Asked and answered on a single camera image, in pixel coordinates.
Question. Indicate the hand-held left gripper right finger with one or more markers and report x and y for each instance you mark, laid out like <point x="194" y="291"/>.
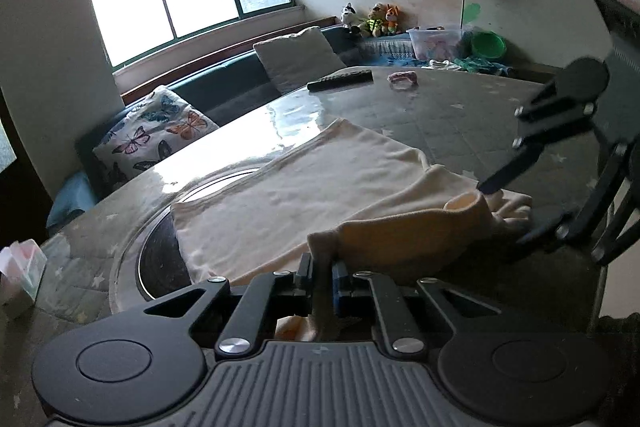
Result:
<point x="385" y="307"/>

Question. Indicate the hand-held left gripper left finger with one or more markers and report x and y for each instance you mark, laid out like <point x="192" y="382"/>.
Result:
<point x="260" y="302"/>

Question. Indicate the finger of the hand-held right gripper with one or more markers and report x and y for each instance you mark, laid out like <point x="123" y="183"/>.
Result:
<point x="540" y="142"/>
<point x="595" y="207"/>

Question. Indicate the cream sweatshirt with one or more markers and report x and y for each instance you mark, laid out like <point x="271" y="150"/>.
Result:
<point x="300" y="187"/>

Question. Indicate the teal cloth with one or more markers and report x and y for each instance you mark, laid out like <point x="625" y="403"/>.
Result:
<point x="482" y="66"/>

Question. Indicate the round black cooktop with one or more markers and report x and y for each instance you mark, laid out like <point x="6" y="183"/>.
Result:
<point x="160" y="257"/>

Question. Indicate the green plastic basin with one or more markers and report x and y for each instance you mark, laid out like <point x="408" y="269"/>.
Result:
<point x="487" y="45"/>

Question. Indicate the clear plastic storage box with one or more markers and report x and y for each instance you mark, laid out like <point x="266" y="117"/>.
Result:
<point x="437" y="44"/>

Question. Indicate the pink scrunchie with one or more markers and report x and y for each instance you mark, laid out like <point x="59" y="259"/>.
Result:
<point x="402" y="78"/>

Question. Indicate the orange plush toy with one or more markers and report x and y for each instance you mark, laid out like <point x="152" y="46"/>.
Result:
<point x="392" y="19"/>

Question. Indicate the butterfly print pillow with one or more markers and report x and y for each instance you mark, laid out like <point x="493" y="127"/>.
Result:
<point x="160" y="127"/>

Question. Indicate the yellow green plush toy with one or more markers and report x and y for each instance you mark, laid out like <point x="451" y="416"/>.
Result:
<point x="374" y="22"/>

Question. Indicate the black remote control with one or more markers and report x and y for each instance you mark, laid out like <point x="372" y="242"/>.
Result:
<point x="340" y="80"/>

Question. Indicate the dark teal sofa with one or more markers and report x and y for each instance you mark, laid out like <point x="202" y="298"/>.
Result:
<point x="235" y="82"/>

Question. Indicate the clear tissue box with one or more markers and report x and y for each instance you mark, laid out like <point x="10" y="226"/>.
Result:
<point x="22" y="267"/>

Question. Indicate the plain white pillow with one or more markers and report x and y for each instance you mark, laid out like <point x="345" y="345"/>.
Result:
<point x="297" y="57"/>

